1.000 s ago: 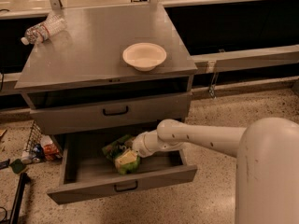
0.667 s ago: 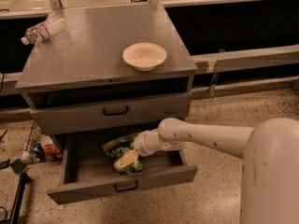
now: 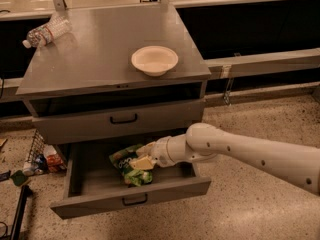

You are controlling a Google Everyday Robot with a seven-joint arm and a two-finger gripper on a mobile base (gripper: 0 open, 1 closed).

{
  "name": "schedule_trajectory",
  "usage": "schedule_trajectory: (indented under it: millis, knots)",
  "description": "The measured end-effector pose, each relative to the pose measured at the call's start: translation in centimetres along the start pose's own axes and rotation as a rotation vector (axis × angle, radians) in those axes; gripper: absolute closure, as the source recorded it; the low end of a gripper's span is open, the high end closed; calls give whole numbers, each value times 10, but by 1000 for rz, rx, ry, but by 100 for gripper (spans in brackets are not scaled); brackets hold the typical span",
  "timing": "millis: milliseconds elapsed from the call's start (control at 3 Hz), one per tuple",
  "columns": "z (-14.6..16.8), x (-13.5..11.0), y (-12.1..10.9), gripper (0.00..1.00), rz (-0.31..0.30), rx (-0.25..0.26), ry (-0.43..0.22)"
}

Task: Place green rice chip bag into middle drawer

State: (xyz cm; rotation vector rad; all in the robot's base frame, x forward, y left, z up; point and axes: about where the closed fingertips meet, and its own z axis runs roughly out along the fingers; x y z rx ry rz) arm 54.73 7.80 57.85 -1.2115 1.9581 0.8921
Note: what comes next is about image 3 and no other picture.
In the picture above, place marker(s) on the clear plastic water bottle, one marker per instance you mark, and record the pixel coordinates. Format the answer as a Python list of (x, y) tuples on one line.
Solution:
[(48, 32)]

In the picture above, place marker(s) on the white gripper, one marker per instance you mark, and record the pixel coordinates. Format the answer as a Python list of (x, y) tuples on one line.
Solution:
[(160, 153)]

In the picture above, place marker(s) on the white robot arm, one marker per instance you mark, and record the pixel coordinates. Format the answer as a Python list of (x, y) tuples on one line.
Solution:
[(296, 164)]

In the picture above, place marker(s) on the green sponge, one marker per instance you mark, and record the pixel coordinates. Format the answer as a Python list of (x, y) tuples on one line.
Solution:
[(19, 178)]

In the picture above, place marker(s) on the black stand leg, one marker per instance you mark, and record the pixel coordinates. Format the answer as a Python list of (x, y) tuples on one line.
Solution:
[(24, 194)]

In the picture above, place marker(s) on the green rice chip bag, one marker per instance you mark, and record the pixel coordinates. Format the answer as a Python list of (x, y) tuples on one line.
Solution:
[(121, 161)]

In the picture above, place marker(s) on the open grey lower drawer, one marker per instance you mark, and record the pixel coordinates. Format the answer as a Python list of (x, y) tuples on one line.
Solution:
[(93, 185)]

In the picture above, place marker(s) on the blue soda can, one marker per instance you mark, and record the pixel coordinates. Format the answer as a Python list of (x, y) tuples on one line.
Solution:
[(40, 164)]

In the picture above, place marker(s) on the white small bottle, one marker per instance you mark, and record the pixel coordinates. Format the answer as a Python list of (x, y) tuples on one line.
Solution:
[(28, 169)]

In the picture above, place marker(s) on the wire basket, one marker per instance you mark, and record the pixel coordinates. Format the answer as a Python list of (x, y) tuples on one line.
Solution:
[(37, 147)]

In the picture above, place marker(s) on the white paper bowl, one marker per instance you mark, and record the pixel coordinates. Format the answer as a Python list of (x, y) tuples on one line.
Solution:
[(154, 60)]

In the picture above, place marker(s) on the grey drawer cabinet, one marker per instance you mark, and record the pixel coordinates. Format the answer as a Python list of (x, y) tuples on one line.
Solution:
[(90, 69)]

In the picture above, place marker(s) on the orange snack packet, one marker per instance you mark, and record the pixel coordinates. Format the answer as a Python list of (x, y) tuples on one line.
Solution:
[(54, 161)]

